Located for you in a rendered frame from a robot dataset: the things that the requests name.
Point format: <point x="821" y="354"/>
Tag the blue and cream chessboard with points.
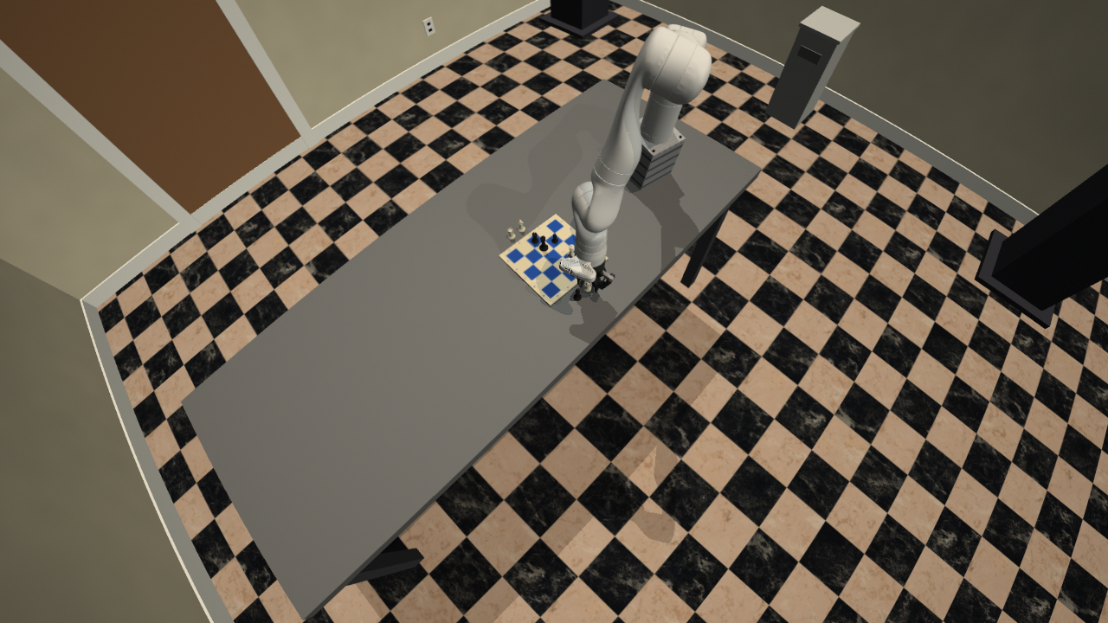
<point x="538" y="269"/>

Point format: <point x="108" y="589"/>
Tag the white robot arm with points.
<point x="669" y="66"/>

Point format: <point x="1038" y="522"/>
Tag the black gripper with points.
<point x="600" y="271"/>

